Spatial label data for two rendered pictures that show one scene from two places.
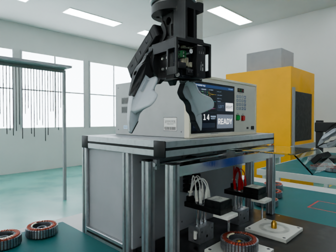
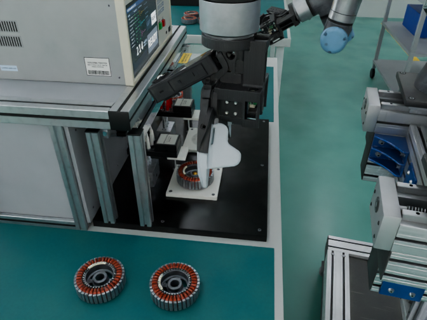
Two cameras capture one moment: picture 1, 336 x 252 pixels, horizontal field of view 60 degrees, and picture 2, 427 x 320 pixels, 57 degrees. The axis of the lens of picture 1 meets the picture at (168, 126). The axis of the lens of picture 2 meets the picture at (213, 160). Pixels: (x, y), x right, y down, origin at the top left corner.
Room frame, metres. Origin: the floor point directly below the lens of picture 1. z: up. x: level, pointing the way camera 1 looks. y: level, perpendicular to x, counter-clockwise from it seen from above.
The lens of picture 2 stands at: (0.08, 0.31, 1.50)
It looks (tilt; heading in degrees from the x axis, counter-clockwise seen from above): 34 degrees down; 323
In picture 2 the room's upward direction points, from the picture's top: straight up
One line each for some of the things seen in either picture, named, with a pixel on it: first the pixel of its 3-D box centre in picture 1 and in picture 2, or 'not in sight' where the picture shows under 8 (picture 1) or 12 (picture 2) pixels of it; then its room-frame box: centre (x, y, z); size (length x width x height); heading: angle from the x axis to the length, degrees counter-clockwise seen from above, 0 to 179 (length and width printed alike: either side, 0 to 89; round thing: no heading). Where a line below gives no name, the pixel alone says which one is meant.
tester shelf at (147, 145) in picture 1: (185, 139); (91, 62); (1.18, -0.07, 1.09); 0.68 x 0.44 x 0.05; 136
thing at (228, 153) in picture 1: (226, 152); not in sight; (1.13, -0.23, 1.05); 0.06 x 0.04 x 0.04; 136
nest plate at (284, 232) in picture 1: (273, 229); (206, 140); (1.05, -0.38, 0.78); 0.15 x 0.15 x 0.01; 46
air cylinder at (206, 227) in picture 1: (201, 231); (148, 172); (0.97, -0.11, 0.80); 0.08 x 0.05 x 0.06; 136
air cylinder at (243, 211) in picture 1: (238, 214); (166, 132); (1.15, -0.28, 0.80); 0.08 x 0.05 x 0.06; 136
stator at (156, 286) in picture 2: not in sight; (175, 285); (0.59, 0.04, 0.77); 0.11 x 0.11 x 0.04
